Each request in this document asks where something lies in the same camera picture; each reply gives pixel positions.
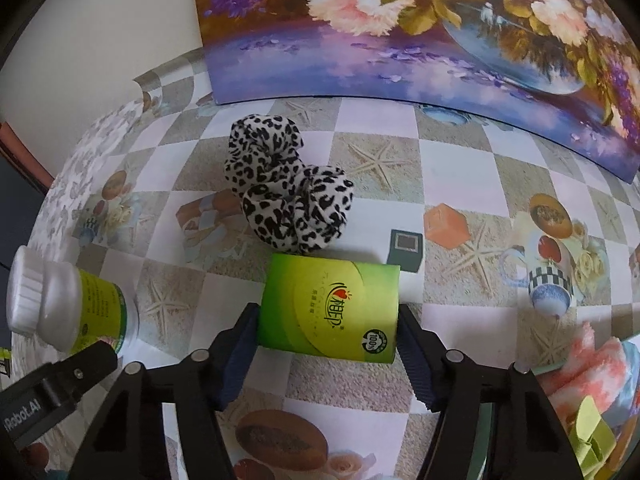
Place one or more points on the yellow-green microfiber cloth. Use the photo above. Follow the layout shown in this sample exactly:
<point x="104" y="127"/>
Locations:
<point x="592" y="435"/>

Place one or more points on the floral painting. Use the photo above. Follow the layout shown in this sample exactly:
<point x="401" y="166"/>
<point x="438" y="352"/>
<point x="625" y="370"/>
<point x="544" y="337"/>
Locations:
<point x="400" y="35"/>

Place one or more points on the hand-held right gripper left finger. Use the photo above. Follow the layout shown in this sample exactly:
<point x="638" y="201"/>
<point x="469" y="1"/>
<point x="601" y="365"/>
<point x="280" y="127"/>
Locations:
<point x="237" y="360"/>

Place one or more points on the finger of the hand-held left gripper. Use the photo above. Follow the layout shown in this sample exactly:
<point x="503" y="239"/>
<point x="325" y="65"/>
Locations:
<point x="92" y="365"/>

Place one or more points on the checkered patterned tablecloth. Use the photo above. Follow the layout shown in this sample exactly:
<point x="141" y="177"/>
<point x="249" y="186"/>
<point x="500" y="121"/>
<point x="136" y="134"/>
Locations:
<point x="450" y="160"/>

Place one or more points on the pink white striped fluffy cloth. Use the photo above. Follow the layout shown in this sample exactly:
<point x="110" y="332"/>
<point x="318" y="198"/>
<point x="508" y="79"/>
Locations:
<point x="600" y="370"/>

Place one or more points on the leopard print scrunchie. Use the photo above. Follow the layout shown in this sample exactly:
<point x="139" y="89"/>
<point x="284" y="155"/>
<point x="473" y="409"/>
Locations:
<point x="280" y="200"/>

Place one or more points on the green tissue packet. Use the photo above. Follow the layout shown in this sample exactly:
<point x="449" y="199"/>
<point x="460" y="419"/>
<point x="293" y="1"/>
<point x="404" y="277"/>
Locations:
<point x="325" y="305"/>

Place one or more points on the white bottle with green label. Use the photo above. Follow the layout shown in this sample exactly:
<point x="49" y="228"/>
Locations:
<point x="65" y="305"/>

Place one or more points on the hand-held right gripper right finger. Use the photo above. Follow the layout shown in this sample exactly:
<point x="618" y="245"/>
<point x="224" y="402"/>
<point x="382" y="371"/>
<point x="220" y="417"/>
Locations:
<point x="420" y="365"/>

